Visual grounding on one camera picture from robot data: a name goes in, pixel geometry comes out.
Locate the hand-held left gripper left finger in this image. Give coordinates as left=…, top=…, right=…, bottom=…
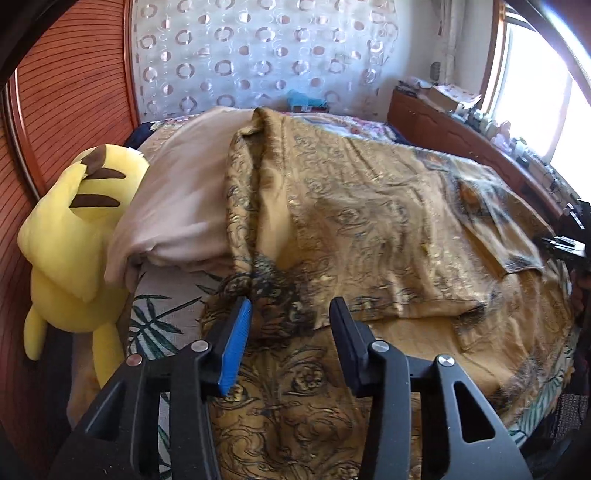
left=44, top=296, right=254, bottom=480

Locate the pale window curtain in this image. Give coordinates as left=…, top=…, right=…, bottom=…
left=431, top=0, right=455, bottom=88

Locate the window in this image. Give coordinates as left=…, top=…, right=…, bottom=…
left=480, top=0, right=591, bottom=176

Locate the beige folded cloth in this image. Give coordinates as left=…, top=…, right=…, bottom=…
left=105, top=106, right=257, bottom=283

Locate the cardboard box with cloth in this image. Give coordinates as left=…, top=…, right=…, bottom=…
left=438, top=83, right=482, bottom=105

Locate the leaf print bedsheet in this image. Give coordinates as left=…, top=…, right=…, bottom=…
left=124, top=268, right=561, bottom=480

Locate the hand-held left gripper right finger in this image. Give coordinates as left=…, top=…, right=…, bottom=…
left=329, top=298, right=534, bottom=480

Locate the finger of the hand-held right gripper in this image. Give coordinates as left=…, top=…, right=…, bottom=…
left=540, top=234, right=588, bottom=254

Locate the wooden side cabinet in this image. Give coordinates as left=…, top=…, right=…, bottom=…
left=388, top=88, right=568, bottom=222

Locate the gold patterned bedspread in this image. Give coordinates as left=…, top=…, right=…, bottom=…
left=198, top=107, right=578, bottom=480

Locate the sheer circle pattern curtain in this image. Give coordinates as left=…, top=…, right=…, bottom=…
left=129, top=0, right=402, bottom=121

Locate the yellow plush toy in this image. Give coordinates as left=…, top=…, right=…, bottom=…
left=17, top=144, right=151, bottom=388

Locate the black device with cables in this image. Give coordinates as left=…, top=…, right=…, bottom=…
left=558, top=200, right=591, bottom=232

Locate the blue bag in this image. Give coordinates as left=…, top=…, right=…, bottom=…
left=285, top=89, right=326, bottom=112

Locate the floral blanket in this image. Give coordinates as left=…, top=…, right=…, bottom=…
left=152, top=113, right=402, bottom=141

